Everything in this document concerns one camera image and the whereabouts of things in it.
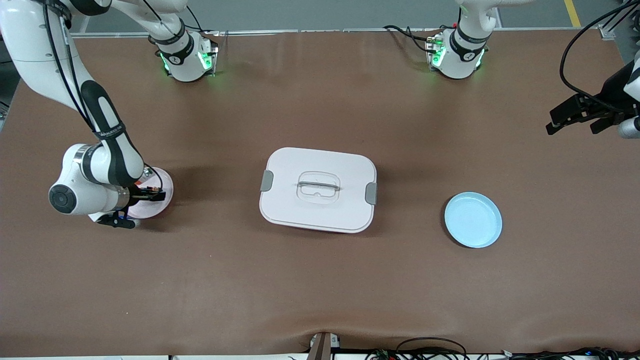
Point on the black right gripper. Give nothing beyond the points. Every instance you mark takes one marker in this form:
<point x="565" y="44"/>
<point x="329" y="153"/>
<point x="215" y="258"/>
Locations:
<point x="136" y="194"/>

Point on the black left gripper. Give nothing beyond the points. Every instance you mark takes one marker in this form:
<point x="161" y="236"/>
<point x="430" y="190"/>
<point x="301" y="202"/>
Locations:
<point x="610" y="93"/>

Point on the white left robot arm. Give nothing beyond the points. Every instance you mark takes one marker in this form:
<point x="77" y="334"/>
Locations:
<point x="457" y="60"/>

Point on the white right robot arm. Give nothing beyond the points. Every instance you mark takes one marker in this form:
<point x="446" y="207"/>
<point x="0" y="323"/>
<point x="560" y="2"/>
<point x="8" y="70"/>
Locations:
<point x="40" y="55"/>

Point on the white lidded storage box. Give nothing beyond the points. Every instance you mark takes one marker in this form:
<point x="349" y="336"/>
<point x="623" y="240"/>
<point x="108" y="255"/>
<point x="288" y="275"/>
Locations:
<point x="320" y="215"/>

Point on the pink round plate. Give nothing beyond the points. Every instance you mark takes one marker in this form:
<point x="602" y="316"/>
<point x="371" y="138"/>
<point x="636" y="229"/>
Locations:
<point x="150" y="209"/>

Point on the light blue round plate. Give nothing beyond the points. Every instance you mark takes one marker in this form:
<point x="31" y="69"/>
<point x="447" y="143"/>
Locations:
<point x="472" y="222"/>

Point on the brown table mat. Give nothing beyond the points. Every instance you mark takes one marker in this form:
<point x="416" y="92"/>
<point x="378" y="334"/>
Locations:
<point x="320" y="290"/>

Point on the aluminium frame profile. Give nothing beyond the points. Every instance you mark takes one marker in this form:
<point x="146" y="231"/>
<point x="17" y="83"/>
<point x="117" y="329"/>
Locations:
<point x="612" y="30"/>

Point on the brown camera mount post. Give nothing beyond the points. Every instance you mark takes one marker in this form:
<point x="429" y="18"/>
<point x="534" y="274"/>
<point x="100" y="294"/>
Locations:
<point x="322" y="347"/>

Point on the silver table edge rail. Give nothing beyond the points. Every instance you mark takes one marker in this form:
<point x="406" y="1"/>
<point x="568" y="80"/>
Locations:
<point x="325" y="31"/>

